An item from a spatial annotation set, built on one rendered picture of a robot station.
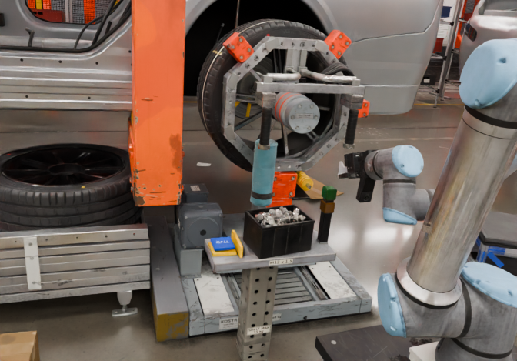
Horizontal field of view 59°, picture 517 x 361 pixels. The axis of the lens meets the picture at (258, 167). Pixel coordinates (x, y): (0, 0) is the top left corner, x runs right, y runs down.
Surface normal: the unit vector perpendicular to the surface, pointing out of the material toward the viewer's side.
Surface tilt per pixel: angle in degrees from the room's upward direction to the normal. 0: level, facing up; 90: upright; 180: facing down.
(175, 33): 90
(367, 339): 0
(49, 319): 0
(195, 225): 90
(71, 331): 0
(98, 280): 90
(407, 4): 90
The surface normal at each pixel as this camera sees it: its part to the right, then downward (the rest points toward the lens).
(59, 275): 0.29, 0.34
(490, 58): -0.98, -0.15
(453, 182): -0.86, 0.24
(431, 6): 0.49, 0.32
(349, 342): 0.08, -0.94
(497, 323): 0.04, 0.29
